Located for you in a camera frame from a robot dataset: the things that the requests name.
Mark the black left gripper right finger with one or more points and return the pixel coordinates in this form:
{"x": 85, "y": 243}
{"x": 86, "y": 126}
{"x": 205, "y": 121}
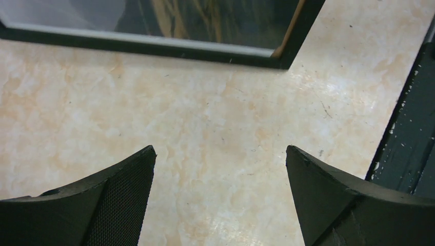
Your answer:
{"x": 336, "y": 208}

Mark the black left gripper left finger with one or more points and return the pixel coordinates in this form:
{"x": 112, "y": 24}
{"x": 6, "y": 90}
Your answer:
{"x": 105, "y": 208}

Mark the black picture frame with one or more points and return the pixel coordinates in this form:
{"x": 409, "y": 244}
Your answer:
{"x": 301, "y": 23}

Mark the mountain landscape photo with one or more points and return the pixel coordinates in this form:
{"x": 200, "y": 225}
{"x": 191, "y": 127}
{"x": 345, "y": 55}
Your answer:
{"x": 240, "y": 27}

